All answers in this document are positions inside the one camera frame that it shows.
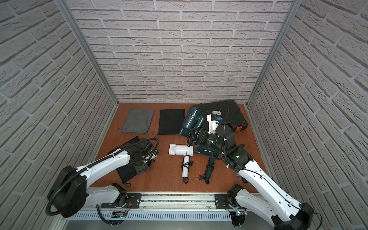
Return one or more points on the black fabric pouch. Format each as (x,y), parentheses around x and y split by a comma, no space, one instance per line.
(170,121)

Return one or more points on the white hair dryer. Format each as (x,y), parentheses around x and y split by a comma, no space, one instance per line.
(185,151)

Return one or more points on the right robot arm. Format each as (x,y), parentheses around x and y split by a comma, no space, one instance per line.
(280,210)

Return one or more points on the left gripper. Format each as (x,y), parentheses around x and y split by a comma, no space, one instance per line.
(146,156)

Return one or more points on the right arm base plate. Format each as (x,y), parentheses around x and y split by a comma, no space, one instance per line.
(224,201)

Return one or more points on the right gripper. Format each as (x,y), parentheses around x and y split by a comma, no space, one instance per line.
(201,135)

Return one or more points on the black printed drawstring pouch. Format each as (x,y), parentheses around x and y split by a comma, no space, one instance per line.
(126,172)

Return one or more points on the dark green hair dryer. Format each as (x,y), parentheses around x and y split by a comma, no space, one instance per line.
(213,155)
(193,119)

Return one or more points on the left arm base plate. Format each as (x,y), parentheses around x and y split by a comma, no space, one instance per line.
(131,200)

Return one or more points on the aluminium rail frame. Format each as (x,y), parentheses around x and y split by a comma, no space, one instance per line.
(176,201)

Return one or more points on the black plastic tool case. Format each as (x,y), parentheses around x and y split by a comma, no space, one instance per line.
(228,110)

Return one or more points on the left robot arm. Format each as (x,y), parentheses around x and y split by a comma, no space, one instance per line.
(73,191)

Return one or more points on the grey fabric pouch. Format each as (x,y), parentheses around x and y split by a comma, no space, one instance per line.
(137,121)

